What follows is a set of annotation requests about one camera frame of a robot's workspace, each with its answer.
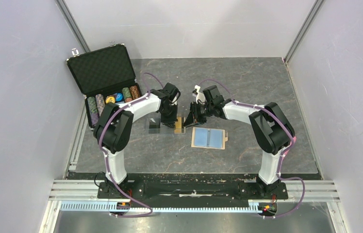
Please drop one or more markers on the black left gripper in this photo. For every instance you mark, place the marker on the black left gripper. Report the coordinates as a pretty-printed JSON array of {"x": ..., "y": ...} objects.
[{"x": 170, "y": 122}]

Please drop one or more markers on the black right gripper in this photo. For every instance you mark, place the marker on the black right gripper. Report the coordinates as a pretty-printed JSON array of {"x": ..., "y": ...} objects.
[{"x": 194, "y": 117}]

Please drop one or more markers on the black credit card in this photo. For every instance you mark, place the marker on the black credit card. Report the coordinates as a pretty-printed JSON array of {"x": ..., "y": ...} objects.
[{"x": 154, "y": 124}]

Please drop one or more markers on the beige leather card holder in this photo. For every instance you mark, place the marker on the beige leather card holder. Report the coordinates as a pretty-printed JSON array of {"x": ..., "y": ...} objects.
[{"x": 209, "y": 138}]

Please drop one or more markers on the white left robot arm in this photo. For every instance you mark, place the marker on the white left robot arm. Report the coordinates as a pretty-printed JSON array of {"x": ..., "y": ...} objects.
[{"x": 114, "y": 127}]

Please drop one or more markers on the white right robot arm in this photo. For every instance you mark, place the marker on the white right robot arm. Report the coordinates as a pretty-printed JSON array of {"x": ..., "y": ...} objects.
[{"x": 273, "y": 131}]

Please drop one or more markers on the clear acrylic card stand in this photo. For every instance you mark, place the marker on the clear acrylic card stand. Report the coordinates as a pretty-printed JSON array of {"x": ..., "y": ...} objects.
[{"x": 164, "y": 129}]

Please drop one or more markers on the orange black poker chip stack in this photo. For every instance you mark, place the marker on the orange black poker chip stack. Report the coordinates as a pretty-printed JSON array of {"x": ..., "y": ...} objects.
[{"x": 134, "y": 92}]

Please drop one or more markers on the blue dealer chip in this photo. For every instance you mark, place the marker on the blue dealer chip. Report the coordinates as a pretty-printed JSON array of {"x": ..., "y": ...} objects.
[{"x": 118, "y": 97}]

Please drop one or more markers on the yellow dealer chip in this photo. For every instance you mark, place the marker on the yellow dealer chip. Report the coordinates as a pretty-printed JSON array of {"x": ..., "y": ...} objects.
[{"x": 110, "y": 99}]

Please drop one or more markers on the green poker chip stack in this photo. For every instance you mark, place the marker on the green poker chip stack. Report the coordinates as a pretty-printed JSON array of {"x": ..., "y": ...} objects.
[{"x": 92, "y": 105}]

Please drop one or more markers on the black poker chip case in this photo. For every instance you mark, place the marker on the black poker chip case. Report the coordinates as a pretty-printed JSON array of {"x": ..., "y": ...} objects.
[{"x": 104, "y": 71}]

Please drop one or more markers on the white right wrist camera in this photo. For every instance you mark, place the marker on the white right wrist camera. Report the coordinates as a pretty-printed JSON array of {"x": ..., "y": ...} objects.
[{"x": 199, "y": 96}]

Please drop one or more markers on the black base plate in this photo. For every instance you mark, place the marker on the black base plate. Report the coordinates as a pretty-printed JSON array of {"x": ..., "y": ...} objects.
[{"x": 164, "y": 190}]

